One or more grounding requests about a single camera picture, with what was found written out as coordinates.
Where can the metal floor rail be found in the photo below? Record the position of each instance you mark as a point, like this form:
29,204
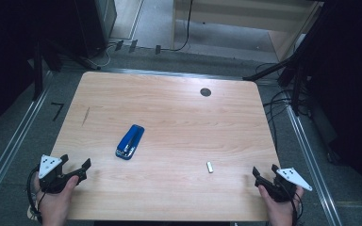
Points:
311,163
15,141
169,73

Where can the round black table grommet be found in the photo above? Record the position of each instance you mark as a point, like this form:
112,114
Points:
205,92

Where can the silver staple strip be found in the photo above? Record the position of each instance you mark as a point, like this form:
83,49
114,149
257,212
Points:
210,167

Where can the black metal stand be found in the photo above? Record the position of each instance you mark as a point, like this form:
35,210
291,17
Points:
38,72
297,81

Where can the person's right hand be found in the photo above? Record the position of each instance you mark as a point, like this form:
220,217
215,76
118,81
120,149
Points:
281,213

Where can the person's left hand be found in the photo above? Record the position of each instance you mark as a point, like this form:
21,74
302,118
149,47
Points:
55,207

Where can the dark cabinet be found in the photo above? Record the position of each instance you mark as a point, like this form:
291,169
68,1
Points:
97,25

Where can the blue stapler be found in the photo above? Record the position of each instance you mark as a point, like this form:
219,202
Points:
130,142

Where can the light wooden shelf unit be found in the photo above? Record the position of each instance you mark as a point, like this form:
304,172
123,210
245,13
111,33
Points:
232,15

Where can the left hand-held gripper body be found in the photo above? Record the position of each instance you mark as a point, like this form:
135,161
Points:
48,168

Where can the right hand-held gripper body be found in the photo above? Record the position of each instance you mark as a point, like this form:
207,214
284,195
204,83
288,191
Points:
290,179

